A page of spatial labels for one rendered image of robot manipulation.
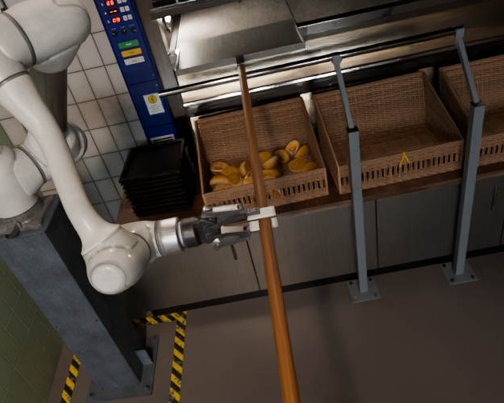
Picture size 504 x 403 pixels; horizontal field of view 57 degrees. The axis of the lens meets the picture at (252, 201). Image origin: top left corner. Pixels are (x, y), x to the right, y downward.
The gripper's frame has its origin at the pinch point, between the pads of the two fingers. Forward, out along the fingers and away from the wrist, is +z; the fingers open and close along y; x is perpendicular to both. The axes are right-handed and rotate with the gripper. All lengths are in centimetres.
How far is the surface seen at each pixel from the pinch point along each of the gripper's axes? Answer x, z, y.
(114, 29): -122, -52, -18
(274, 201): -76, 2, 56
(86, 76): -125, -73, 0
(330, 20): -126, 43, -1
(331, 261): -71, 24, 95
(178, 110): -125, -36, 27
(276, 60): -127, 16, 12
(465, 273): -65, 88, 116
